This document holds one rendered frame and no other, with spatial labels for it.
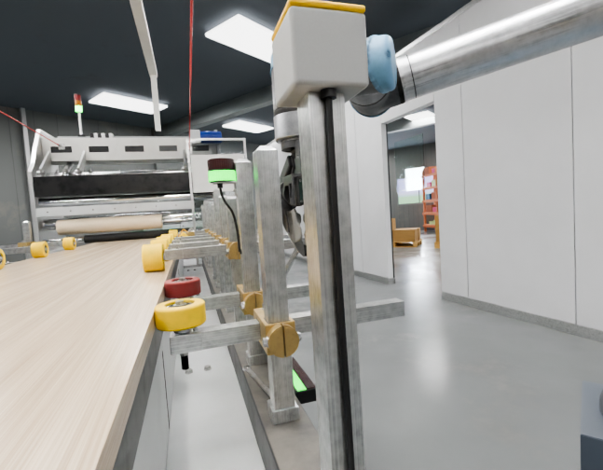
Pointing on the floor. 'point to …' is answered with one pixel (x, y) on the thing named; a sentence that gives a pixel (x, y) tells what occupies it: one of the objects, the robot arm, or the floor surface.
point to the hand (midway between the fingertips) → (303, 249)
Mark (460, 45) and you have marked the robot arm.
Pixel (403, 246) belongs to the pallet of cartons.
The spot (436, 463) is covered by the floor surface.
